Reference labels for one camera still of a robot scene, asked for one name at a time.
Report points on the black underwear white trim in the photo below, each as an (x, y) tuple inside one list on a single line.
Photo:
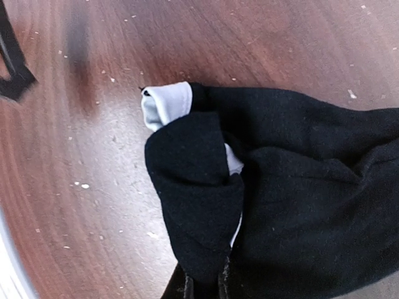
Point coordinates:
[(301, 195)]

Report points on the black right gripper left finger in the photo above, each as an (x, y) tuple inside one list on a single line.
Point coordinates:
[(180, 286)]

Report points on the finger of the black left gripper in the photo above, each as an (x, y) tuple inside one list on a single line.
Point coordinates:
[(20, 77)]

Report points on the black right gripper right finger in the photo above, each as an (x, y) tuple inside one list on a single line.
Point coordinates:
[(223, 281)]

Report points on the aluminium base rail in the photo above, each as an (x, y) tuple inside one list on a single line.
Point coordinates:
[(15, 283)]

